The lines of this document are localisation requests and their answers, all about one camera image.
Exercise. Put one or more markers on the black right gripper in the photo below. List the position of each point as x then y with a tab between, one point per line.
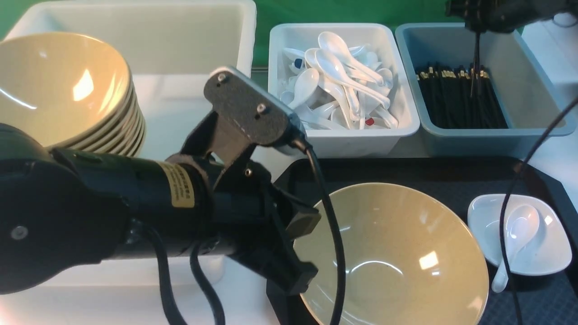
480	16

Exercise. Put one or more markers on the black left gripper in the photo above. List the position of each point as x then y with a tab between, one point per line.
239	212

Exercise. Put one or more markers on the tan noodle bowl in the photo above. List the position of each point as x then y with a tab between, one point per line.
409	259

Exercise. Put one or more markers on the white soup spoon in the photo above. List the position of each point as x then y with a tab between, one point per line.
305	86
336	45
334	69
521	227

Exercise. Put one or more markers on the white square dish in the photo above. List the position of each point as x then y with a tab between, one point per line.
548	252

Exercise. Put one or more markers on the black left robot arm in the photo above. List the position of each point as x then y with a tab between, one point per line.
63	208

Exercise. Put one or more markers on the top stacked tan bowl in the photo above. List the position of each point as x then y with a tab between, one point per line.
58	87

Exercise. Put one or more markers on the bundle of black chopsticks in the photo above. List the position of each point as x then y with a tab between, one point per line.
452	103

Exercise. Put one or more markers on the green backdrop cloth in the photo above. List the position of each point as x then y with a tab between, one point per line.
271	13

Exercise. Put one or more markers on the blue-grey chopstick bin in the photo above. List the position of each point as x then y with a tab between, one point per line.
527	97

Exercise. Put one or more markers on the white spoon bin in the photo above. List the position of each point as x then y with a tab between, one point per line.
333	139

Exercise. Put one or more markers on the pile of white spoons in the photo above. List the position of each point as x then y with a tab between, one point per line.
356	109

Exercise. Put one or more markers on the white soup spoon top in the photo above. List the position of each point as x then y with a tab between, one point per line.
336	45

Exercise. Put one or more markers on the large white plastic tub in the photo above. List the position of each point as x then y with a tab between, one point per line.
171	47

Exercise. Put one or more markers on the stack of tan bowls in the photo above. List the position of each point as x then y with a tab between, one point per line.
112	132

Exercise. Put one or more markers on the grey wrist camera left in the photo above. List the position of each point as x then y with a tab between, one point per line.
259	116

